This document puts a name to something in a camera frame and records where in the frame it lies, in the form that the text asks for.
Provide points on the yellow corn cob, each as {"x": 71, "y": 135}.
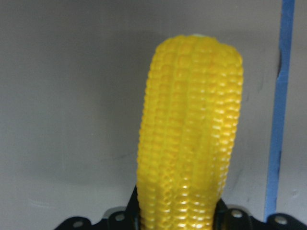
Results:
{"x": 190, "y": 115}

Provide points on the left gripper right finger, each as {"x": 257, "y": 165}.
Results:
{"x": 226, "y": 218}

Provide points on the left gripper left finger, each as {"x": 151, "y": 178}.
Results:
{"x": 127, "y": 219}

